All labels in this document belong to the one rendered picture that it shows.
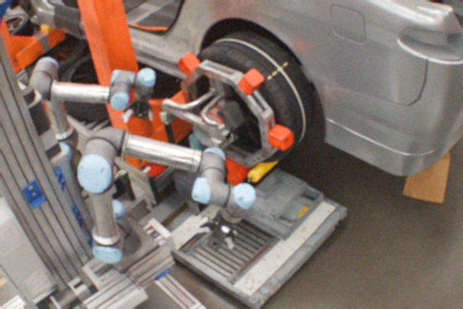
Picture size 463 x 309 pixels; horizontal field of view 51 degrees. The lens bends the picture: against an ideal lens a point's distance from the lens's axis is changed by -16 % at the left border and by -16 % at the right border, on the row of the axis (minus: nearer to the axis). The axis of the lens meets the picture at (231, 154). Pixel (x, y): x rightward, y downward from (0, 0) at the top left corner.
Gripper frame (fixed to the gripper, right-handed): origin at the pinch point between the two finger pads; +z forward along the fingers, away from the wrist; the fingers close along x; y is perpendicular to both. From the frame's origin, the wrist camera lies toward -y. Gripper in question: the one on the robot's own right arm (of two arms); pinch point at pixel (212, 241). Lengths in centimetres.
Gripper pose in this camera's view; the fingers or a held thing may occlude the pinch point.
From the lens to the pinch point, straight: 211.9
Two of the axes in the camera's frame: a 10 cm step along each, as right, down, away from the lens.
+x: -8.9, -4.4, -0.7
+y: 3.1, -7.3, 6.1
